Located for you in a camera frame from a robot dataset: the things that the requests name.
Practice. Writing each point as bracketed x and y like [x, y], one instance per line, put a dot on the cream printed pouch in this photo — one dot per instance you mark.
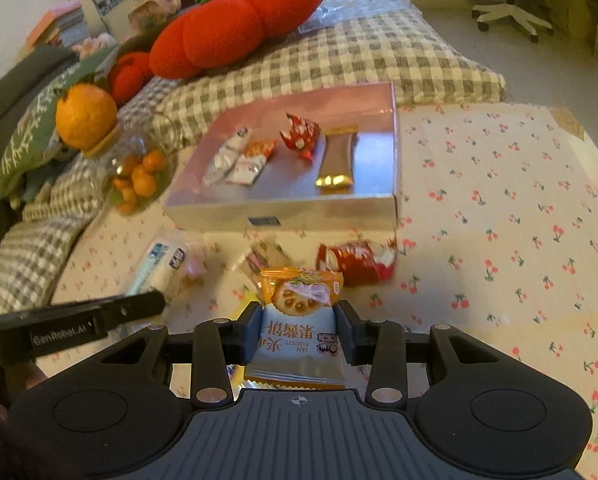
[151, 10]

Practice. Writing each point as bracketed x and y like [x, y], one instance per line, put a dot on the clear brown-label cake packet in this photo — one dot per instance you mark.
[266, 260]

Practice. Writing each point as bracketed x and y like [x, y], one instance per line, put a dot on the red snack packet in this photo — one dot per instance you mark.
[359, 260]
[299, 135]

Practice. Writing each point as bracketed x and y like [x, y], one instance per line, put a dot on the cork jar lid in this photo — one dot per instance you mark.
[104, 146]

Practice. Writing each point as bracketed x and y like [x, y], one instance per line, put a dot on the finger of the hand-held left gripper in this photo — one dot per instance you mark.
[139, 304]

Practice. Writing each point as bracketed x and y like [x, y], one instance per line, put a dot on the small red tomato cushion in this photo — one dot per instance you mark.
[129, 75]

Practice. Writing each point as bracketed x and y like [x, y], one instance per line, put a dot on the pile of small oranges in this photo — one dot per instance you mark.
[144, 180]

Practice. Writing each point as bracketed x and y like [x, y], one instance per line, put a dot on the grey checkered quilt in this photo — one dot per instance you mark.
[354, 55]

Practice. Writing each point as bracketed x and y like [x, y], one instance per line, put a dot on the spotted plush toy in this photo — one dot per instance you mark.
[61, 150]

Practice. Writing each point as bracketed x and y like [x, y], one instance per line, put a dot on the clear plastic bag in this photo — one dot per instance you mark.
[349, 10]

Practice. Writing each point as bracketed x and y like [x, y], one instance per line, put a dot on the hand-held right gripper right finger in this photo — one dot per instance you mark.
[346, 332]

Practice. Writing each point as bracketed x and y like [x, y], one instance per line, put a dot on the gold brown bar packet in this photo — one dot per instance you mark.
[336, 160]

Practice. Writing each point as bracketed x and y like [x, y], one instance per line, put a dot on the silver cardboard box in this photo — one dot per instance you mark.
[369, 170]

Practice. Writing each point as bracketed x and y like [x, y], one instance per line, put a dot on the large orange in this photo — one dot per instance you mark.
[86, 115]

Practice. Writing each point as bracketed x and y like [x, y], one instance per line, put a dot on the pink plush toy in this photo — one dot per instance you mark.
[94, 44]

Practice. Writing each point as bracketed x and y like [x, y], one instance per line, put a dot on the green leaf-pattern pillow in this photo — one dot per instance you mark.
[34, 125]

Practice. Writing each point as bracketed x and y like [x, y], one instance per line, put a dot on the cherry print bedsheet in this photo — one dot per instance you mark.
[504, 210]

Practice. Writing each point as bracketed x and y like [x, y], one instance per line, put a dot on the stack of books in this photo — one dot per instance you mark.
[59, 20]

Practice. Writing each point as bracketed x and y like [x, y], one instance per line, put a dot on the grey sofa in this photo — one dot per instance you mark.
[9, 90]

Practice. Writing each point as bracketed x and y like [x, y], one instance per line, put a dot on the glass jar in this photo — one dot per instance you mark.
[124, 147]

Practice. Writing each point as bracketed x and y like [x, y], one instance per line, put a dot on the silver snack packet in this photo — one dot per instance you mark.
[224, 157]

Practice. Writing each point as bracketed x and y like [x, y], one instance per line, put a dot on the grey office chair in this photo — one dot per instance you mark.
[509, 10]

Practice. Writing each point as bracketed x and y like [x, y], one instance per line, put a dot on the large red tomato cushion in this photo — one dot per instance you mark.
[229, 30]

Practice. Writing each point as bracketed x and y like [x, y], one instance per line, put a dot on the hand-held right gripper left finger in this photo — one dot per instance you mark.
[251, 332]

